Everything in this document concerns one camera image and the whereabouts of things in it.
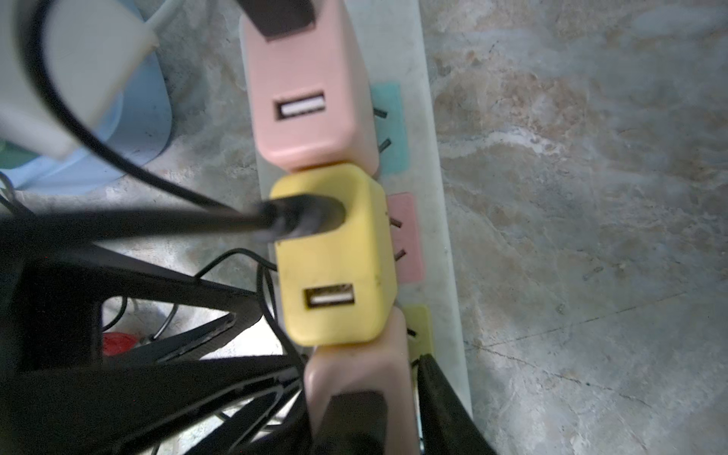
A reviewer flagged red shaver near strip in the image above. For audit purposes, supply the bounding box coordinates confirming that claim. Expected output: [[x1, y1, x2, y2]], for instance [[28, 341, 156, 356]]
[[102, 332, 138, 356]]

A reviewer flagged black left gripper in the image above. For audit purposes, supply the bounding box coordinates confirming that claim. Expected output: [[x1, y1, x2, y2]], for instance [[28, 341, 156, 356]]
[[1, 246, 301, 454]]

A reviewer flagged yellow USB charger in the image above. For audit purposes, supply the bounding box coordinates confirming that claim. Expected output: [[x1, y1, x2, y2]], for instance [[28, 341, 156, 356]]
[[270, 164, 397, 347]]

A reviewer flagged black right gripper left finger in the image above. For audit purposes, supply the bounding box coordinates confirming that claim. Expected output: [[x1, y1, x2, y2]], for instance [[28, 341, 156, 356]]
[[232, 394, 312, 454]]

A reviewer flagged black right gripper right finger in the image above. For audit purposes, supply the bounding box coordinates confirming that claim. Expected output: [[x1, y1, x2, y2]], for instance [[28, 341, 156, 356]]
[[417, 354, 497, 455]]

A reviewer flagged white long power strip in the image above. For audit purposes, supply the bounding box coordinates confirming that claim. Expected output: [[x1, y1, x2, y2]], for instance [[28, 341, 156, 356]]
[[238, 0, 474, 419]]

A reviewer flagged pink end USB charger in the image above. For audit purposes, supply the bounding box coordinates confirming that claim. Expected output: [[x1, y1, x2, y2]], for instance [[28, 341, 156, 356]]
[[240, 1, 380, 176]]

